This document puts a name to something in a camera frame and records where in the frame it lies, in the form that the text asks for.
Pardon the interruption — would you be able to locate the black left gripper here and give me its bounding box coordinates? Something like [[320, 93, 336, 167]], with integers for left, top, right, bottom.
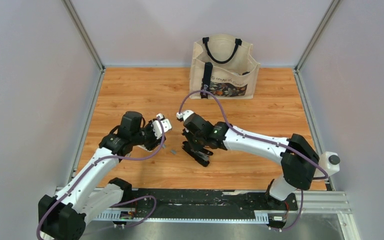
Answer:
[[131, 118, 166, 152]]

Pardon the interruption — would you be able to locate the black stapler base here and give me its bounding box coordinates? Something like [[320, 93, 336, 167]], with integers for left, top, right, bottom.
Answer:
[[182, 141, 214, 167]]

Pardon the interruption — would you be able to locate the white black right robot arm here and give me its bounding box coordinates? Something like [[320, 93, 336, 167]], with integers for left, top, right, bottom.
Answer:
[[176, 110, 319, 210]]

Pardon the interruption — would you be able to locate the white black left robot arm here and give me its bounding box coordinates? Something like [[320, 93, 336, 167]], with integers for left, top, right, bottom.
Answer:
[[36, 111, 172, 240]]

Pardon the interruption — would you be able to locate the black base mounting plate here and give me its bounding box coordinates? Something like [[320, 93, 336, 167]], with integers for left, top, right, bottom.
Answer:
[[122, 188, 299, 220]]

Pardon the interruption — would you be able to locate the beige canvas tote bag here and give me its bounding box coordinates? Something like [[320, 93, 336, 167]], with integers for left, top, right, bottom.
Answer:
[[189, 33, 261, 99]]

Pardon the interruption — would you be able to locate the white plastic bottle black cap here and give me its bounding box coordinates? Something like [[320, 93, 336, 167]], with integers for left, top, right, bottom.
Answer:
[[318, 151, 341, 177]]

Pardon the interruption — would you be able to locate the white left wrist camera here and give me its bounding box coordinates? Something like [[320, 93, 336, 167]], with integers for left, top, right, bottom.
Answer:
[[151, 113, 173, 140]]

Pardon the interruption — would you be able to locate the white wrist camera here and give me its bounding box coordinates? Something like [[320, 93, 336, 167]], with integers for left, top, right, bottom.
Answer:
[[176, 110, 195, 122], [151, 113, 173, 140]]

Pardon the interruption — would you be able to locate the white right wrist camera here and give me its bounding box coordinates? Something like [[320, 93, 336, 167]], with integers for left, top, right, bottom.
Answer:
[[176, 110, 195, 122]]

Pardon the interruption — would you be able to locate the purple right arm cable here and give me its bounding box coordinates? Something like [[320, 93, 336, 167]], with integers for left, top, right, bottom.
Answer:
[[178, 90, 329, 232]]

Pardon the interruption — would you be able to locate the aluminium frame rail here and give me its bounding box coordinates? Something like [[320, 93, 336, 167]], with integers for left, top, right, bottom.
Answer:
[[39, 188, 362, 240]]

